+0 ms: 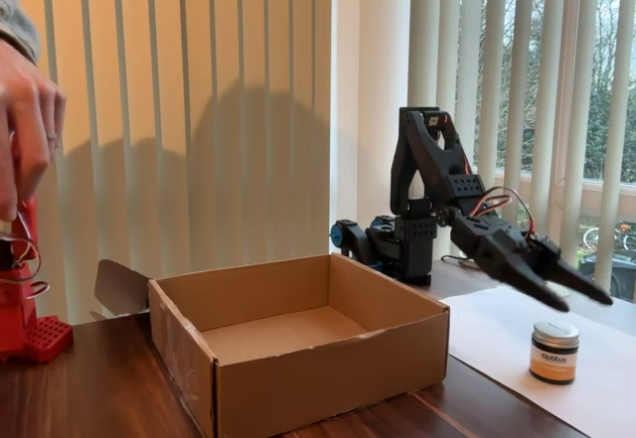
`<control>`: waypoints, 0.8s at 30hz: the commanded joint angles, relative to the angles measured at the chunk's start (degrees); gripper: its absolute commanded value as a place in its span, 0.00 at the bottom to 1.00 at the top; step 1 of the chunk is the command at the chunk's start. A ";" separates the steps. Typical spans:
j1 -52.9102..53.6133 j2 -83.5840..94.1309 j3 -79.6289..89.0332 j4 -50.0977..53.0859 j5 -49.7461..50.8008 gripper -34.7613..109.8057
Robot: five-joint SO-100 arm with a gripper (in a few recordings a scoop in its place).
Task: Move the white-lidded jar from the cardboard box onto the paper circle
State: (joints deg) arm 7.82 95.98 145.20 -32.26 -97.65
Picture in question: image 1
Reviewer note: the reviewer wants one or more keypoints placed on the white paper sheet with circles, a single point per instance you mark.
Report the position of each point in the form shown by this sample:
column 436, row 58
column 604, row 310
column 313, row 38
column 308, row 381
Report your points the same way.
column 606, row 358

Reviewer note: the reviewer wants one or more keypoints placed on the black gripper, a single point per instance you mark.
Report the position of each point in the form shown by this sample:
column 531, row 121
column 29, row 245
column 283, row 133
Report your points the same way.
column 503, row 255

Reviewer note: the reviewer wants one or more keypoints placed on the red leader robot arm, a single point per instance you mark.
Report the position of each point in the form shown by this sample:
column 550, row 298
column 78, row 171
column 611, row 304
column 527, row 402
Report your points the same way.
column 45, row 338

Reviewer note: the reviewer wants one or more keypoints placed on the open cardboard box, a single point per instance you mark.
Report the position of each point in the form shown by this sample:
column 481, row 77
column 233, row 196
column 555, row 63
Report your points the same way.
column 323, row 373

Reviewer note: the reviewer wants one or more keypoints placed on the glass jar with silver lid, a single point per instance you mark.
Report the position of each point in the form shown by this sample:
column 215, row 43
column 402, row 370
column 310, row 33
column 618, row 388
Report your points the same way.
column 554, row 358

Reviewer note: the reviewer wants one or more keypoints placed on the blue and black table clamp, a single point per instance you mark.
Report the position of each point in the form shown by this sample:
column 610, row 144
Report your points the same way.
column 348, row 237

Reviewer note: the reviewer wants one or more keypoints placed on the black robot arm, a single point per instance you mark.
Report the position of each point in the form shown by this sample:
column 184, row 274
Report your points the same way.
column 427, row 160

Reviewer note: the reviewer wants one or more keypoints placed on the parked bicycle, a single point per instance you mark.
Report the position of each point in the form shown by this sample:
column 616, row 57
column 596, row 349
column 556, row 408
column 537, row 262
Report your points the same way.
column 625, row 232

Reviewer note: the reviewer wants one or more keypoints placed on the cream vertical window blind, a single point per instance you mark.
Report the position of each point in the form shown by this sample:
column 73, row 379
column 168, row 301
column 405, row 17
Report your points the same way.
column 517, row 110
column 171, row 36

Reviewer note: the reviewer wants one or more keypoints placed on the person's hand with ring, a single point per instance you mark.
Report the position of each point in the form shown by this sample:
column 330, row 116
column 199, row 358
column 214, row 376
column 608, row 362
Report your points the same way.
column 25, row 130

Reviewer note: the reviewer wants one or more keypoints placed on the dark parked car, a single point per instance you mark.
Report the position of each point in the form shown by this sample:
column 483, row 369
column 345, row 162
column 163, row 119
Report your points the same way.
column 628, row 279

